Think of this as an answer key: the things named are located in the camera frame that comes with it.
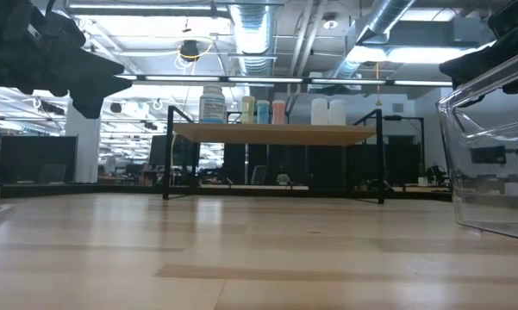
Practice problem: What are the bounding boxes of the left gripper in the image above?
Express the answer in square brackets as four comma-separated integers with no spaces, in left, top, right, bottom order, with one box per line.
[8,0,133,120]

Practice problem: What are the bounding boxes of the large white labelled medicine bottle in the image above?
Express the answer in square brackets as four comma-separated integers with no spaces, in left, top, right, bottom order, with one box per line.
[197,84,227,124]

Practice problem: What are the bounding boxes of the yellow pill vial white cap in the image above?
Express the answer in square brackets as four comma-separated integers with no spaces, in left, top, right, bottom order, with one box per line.
[240,96,256,125]

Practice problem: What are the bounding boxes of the blue pill vial white cap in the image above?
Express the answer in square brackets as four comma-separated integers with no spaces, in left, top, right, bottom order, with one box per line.
[256,99,271,125]

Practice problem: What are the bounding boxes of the red pill vial white cap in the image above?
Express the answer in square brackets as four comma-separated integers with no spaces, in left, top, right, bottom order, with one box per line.
[271,99,287,126]

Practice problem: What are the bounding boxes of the wooden shelf black metal legs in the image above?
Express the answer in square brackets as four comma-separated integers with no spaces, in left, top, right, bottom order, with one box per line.
[162,105,387,206]

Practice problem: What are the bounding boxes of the white building column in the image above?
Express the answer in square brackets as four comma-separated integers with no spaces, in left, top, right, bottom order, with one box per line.
[65,85,103,184]

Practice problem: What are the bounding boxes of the dark office partition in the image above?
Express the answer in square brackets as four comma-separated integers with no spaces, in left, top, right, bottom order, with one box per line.
[0,133,78,185]

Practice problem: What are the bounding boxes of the clear plastic bin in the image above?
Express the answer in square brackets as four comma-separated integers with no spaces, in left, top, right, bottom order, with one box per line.
[434,45,518,243]

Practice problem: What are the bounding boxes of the grey office chair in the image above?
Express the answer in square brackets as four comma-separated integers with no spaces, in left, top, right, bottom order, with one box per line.
[250,164,268,185]

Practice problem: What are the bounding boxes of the long ceiling light rail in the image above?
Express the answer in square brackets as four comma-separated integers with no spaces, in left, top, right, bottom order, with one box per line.
[111,73,456,89]

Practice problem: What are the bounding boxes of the black ceiling device yellow cable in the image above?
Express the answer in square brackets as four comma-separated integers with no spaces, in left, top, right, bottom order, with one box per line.
[174,38,215,64]

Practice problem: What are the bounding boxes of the silver spiral ceiling duct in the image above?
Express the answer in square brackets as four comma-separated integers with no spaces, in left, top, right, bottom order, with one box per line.
[228,3,278,78]
[329,0,417,81]

